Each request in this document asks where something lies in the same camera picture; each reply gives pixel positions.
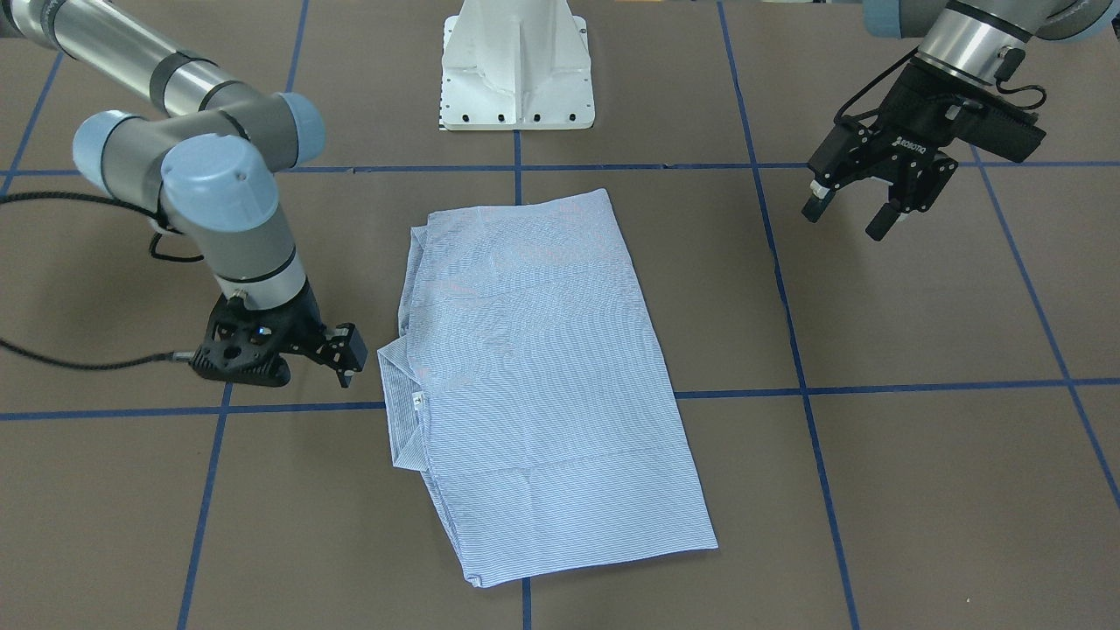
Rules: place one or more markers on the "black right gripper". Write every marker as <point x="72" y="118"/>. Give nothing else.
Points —
<point x="300" y="331"/>

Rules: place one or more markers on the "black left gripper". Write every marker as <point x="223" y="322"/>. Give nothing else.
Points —
<point x="910" y="116"/>

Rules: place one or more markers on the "blue striped button shirt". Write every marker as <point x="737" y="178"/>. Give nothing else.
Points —
<point x="528" y="389"/>

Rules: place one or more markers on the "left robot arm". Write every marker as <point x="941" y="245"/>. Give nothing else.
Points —
<point x="983" y="42"/>

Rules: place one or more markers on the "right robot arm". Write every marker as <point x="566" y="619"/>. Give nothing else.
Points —
<point x="207" y="171"/>

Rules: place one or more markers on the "brown paper table cover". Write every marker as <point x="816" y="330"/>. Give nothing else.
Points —
<point x="914" y="433"/>

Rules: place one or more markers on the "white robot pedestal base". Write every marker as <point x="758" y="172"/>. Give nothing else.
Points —
<point x="516" y="65"/>

